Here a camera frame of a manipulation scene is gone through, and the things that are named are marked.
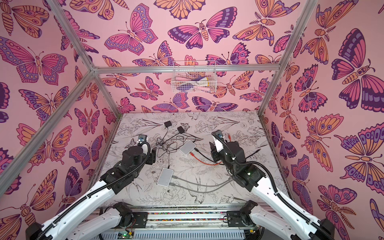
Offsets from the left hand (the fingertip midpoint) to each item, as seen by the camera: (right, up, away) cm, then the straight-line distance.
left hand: (151, 145), depth 76 cm
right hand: (+32, +4, -4) cm, 32 cm away
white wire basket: (+22, +42, +20) cm, 51 cm away
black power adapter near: (+12, +7, +33) cm, 36 cm away
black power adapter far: (+2, +12, +37) cm, 39 cm away
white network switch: (+5, -20, +11) cm, 23 cm away
